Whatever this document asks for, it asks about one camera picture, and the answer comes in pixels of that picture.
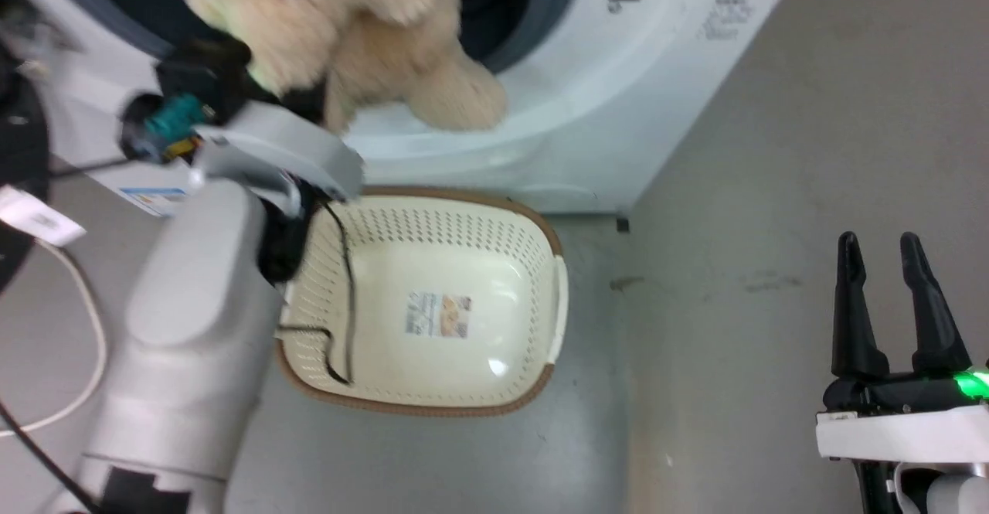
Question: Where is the paper label sticker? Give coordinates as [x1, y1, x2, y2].
[404, 291, 473, 339]

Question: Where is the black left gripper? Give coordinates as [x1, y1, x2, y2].
[119, 35, 327, 164]

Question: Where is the white rectangular plug tag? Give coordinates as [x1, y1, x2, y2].
[0, 185, 87, 249]

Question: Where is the blue white energy label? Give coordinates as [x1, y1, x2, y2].
[119, 186, 188, 218]

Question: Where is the white front-load washing machine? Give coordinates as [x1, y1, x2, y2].
[0, 0, 809, 216]

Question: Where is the dark round washer door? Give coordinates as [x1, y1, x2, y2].
[0, 0, 52, 292]

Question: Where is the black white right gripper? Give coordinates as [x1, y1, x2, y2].
[816, 231, 989, 465]

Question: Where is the black floor cable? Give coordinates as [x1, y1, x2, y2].
[0, 401, 101, 514]

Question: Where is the cream perforated laundry basket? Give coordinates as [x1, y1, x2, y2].
[274, 186, 571, 419]

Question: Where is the white cord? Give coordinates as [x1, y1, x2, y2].
[0, 237, 108, 439]

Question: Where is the beige plush teddy bear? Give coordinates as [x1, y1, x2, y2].
[179, 0, 509, 133]

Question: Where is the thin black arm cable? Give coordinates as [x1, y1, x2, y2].
[276, 199, 358, 386]

